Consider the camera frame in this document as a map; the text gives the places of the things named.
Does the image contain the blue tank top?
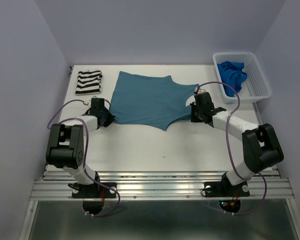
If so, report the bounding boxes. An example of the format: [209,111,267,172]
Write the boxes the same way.
[217,61,248,97]

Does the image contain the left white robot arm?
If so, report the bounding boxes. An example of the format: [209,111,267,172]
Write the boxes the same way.
[46,97,115,197]

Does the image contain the white plastic basket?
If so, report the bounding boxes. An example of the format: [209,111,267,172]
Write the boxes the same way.
[213,52,271,104]

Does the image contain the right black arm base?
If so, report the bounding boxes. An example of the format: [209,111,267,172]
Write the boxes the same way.
[201,174,250,214]

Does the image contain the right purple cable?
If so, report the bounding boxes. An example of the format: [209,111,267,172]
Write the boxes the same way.
[194,81,267,216]

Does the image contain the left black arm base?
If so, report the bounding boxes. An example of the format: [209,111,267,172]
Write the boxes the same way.
[68,182,117,218]

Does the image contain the teal tank top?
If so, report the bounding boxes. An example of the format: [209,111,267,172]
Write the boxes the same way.
[110,71,198,131]

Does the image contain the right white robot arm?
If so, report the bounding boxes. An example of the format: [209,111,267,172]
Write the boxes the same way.
[190,91,284,195]

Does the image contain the black white striped tank top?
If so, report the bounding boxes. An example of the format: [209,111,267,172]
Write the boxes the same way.
[75,70,103,95]

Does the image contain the aluminium mounting rail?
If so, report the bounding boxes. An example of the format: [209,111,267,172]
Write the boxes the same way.
[30,170,294,201]

